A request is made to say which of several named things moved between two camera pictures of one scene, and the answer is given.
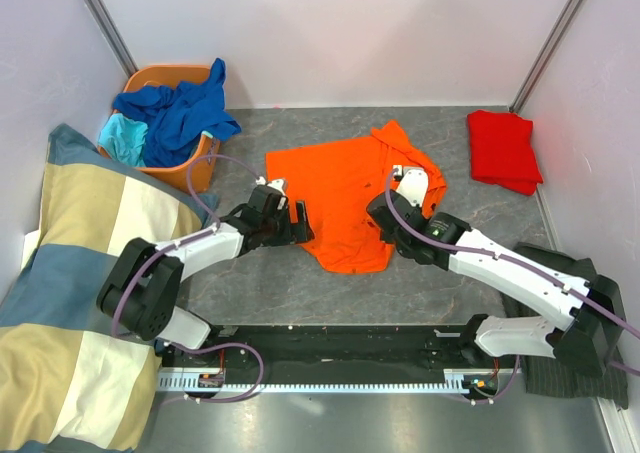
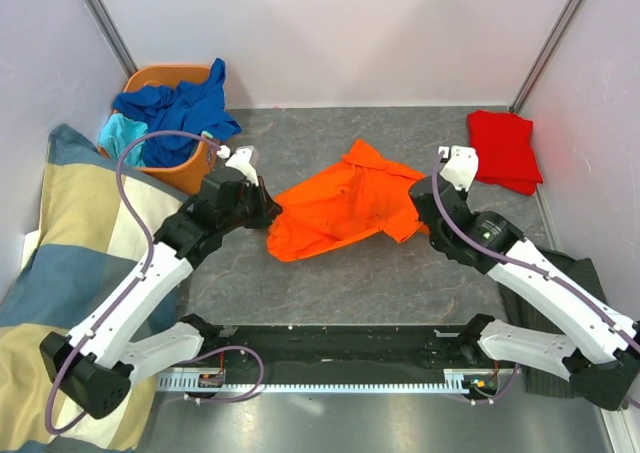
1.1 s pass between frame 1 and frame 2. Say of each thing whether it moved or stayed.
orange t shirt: moved
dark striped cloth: stayed
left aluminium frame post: stayed
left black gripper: moved
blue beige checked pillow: stayed
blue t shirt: stayed
